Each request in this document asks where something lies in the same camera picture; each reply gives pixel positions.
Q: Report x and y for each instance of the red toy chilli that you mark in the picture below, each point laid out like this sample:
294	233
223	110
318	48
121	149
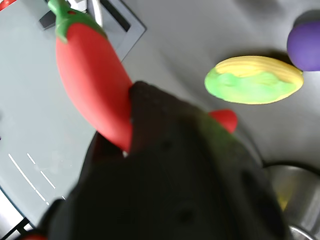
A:
87	75

